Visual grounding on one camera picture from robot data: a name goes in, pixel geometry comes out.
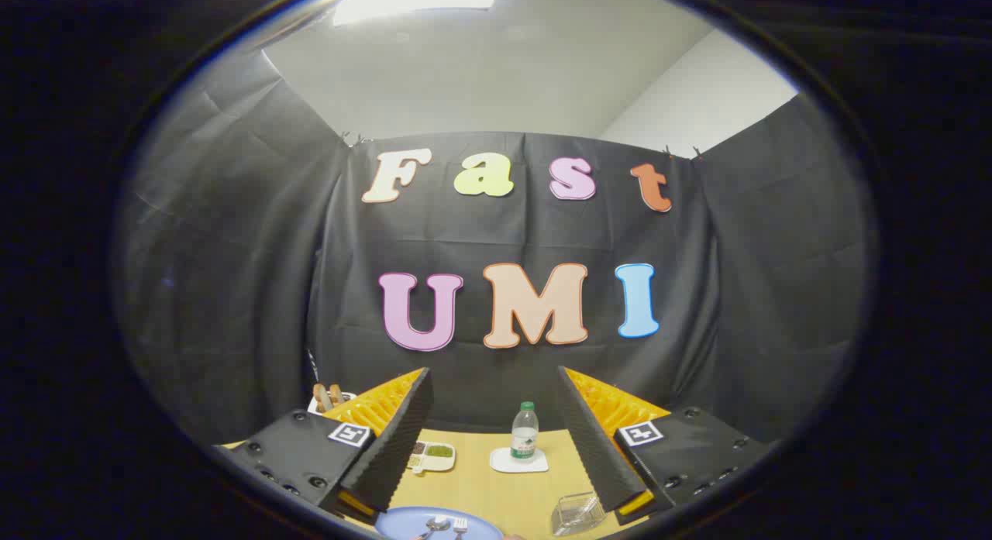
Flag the wire cutlery basket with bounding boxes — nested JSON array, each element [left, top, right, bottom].
[[551, 492, 607, 537]]

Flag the white coaster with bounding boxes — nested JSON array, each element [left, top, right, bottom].
[[489, 447, 549, 474]]

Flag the white divided dish with beans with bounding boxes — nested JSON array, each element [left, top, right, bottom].
[[405, 439, 456, 476]]

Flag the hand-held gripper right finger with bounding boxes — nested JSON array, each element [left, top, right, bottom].
[[556, 365, 768, 527]]

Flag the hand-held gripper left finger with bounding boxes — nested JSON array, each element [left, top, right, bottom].
[[225, 367, 435, 525]]

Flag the blue round plate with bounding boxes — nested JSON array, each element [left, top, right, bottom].
[[375, 506, 505, 540]]

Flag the clear water bottle green cap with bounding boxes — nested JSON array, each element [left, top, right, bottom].
[[511, 401, 539, 460]]

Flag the cream white toaster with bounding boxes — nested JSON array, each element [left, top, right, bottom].
[[308, 391, 357, 415]]

